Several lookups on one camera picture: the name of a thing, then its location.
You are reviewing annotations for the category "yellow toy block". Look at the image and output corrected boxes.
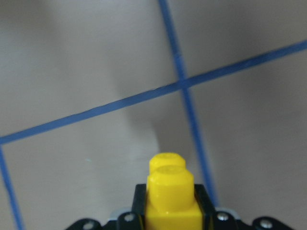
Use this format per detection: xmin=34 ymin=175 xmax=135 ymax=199
xmin=144 ymin=152 xmax=203 ymax=230

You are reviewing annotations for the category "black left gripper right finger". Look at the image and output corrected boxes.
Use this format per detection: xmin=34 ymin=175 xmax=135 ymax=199
xmin=194 ymin=184 xmax=215 ymax=230

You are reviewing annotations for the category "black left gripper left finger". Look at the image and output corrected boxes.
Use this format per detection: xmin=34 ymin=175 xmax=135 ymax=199
xmin=131 ymin=184 xmax=147 ymax=230

